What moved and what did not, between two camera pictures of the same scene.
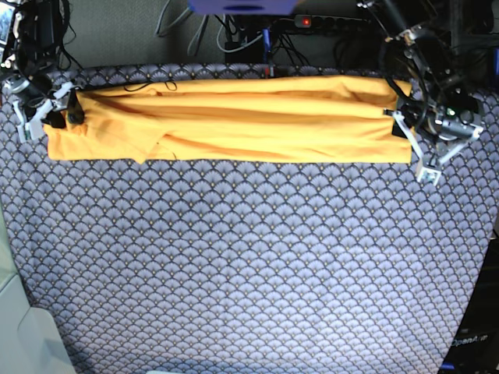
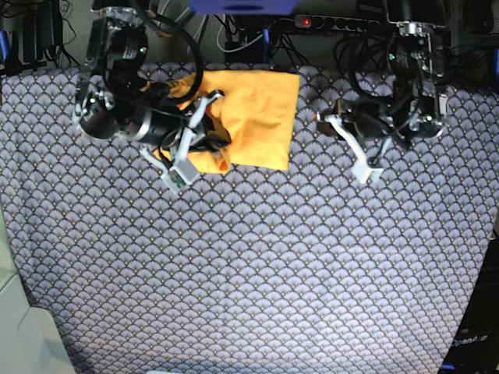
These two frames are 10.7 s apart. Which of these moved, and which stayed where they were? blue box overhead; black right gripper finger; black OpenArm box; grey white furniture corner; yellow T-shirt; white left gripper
Moved: white left gripper; yellow T-shirt; black right gripper finger
Stayed: blue box overhead; black OpenArm box; grey white furniture corner
